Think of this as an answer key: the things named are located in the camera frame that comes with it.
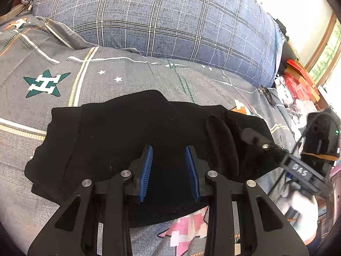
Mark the clear plastic bags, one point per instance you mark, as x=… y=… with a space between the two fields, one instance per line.
x=289 y=101

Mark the wooden headboard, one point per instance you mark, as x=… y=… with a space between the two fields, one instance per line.
x=12 y=12

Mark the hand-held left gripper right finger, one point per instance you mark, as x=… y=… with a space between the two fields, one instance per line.
x=191 y=173

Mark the red boxes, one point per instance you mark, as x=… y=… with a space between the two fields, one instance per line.
x=301 y=81

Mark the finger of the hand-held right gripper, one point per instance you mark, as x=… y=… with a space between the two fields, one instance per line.
x=259 y=140

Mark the person's right forearm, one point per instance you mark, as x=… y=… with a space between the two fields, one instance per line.
x=302 y=213

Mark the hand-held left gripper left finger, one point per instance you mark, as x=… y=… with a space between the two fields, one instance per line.
x=147 y=173

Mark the grey printed bedsheet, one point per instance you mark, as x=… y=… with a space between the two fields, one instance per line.
x=34 y=149

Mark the wooden framed bamboo picture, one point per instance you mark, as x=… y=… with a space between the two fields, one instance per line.
x=326 y=56

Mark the blue plaid pillow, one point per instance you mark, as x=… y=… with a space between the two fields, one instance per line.
x=173 y=21

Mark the black pants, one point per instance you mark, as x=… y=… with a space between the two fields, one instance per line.
x=120 y=138

